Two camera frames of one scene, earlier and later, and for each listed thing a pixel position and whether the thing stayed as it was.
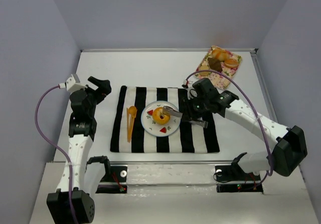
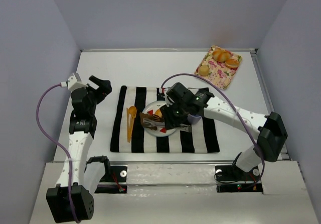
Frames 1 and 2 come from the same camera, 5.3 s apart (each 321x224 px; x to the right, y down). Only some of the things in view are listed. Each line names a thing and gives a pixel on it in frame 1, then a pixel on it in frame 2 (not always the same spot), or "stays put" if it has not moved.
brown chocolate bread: [214, 64] -> [151, 121]
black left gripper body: [101, 88] stays put
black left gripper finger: [99, 97] stays put
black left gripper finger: [104, 86] stays put
